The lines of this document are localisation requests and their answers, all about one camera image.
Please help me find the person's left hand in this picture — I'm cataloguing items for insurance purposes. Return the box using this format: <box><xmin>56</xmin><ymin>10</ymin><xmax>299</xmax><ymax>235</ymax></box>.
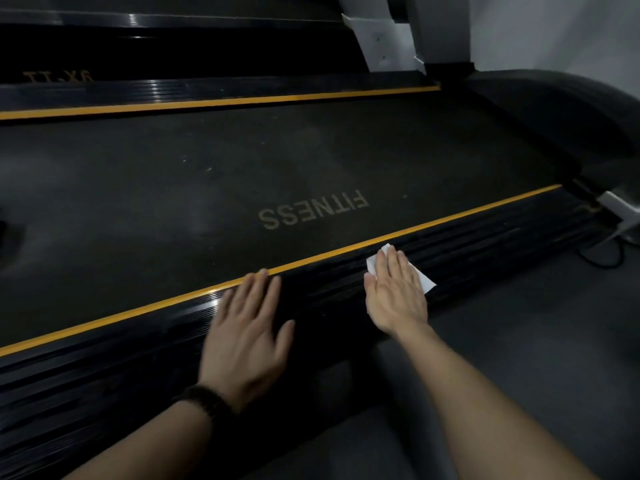
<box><xmin>197</xmin><ymin>268</ymin><xmax>296</xmax><ymax>413</ymax></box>

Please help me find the black treadmill with orange lettering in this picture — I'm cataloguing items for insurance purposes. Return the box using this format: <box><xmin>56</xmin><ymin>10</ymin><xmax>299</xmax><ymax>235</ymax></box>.
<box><xmin>0</xmin><ymin>0</ymin><xmax>426</xmax><ymax>85</ymax></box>

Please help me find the person's right hand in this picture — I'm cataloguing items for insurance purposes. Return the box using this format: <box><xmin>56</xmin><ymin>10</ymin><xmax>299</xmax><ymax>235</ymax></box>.
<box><xmin>363</xmin><ymin>244</ymin><xmax>431</xmax><ymax>338</ymax></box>

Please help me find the black power cable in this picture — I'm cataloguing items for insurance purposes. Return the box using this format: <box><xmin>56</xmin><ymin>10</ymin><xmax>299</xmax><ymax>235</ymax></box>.
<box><xmin>575</xmin><ymin>229</ymin><xmax>626</xmax><ymax>269</ymax></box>

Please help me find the person's right forearm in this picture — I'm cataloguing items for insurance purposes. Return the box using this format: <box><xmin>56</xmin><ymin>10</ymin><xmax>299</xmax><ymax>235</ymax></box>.
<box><xmin>397</xmin><ymin>322</ymin><xmax>599</xmax><ymax>480</ymax></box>

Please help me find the black treadmill with lettered belt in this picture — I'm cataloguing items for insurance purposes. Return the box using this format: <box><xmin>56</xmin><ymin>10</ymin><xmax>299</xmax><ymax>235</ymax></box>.
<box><xmin>0</xmin><ymin>0</ymin><xmax>640</xmax><ymax>480</ymax></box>

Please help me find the black beaded bracelet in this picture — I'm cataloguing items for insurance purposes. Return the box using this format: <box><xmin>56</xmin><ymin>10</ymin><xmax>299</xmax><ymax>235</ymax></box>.
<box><xmin>172</xmin><ymin>384</ymin><xmax>233</xmax><ymax>431</ymax></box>

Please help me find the white wet wipe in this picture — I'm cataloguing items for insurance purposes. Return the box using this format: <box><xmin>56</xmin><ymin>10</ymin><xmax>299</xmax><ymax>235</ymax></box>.
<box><xmin>365</xmin><ymin>243</ymin><xmax>437</xmax><ymax>295</ymax></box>

